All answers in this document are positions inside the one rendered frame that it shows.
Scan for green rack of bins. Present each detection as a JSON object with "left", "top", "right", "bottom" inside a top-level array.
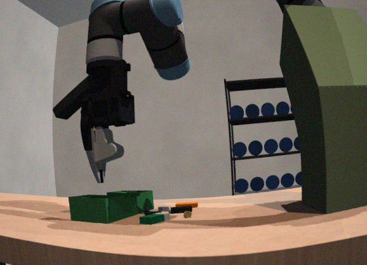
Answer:
[{"left": 69, "top": 191, "right": 154, "bottom": 224}]

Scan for black bolt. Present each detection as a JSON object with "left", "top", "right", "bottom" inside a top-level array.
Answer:
[{"left": 144, "top": 210, "right": 161, "bottom": 215}]

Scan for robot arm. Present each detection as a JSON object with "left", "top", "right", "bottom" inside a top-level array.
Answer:
[{"left": 53, "top": 0, "right": 190, "bottom": 119}]

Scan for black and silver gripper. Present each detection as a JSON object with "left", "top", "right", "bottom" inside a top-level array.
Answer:
[{"left": 81, "top": 59, "right": 135, "bottom": 183}]

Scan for black battery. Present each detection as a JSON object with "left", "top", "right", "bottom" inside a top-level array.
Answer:
[{"left": 168, "top": 205, "right": 192, "bottom": 214}]

